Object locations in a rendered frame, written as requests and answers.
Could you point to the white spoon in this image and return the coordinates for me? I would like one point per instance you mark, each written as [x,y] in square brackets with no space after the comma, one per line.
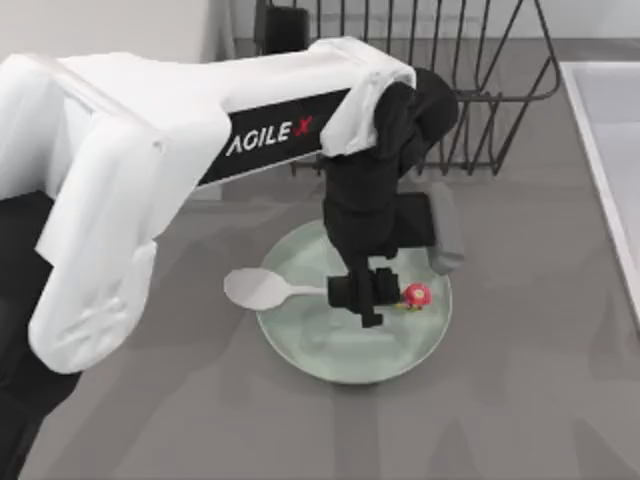
[252,288]

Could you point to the small red toy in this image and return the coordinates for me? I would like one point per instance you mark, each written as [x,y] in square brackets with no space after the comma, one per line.
[416,296]

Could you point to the pale green plate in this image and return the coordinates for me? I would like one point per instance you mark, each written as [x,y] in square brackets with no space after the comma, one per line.
[350,350]

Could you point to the black block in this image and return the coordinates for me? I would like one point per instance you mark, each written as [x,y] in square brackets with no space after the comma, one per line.
[284,27]

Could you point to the white sink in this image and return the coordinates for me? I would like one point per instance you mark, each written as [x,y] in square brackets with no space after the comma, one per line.
[607,165]

